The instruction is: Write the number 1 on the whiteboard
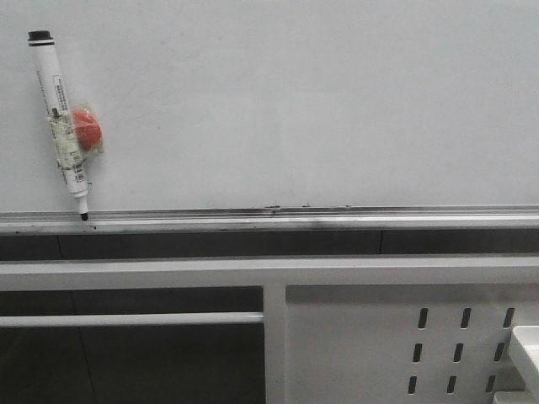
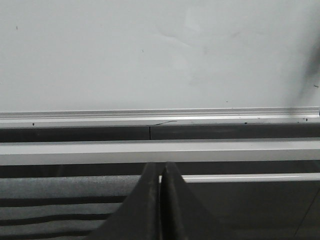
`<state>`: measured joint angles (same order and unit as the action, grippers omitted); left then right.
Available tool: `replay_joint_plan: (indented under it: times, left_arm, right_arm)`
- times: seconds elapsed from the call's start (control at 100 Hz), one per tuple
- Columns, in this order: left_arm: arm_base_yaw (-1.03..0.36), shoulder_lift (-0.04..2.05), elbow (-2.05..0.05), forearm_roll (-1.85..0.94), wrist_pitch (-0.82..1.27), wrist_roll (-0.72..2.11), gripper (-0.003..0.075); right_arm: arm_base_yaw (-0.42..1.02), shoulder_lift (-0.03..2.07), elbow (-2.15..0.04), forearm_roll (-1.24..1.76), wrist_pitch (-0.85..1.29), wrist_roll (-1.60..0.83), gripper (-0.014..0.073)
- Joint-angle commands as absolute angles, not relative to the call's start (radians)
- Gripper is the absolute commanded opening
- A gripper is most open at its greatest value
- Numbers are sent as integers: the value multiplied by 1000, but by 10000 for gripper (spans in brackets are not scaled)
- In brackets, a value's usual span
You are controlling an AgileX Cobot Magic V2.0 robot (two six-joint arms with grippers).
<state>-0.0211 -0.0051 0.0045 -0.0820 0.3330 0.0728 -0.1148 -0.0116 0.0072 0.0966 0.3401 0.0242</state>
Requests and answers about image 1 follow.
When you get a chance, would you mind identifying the red round magnet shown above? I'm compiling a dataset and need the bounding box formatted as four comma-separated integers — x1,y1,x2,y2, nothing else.
72,109,103,152

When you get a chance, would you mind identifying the white whiteboard marker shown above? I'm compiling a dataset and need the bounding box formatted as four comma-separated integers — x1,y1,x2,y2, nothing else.
27,30,89,221

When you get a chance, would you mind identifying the white whiteboard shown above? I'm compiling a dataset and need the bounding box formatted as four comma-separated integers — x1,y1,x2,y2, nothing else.
1,1,538,212

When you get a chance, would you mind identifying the white perforated metal panel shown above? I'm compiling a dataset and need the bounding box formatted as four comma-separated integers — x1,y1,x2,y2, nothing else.
286,284,538,403

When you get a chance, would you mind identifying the white plastic bin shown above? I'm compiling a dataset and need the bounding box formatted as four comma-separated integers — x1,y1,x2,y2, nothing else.
493,326,538,403

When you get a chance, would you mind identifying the white metal rack frame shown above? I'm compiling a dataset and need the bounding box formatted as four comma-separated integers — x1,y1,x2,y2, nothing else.
1,255,538,403

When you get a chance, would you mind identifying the aluminium whiteboard tray rail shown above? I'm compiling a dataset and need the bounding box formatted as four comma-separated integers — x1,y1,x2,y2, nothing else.
1,205,538,235

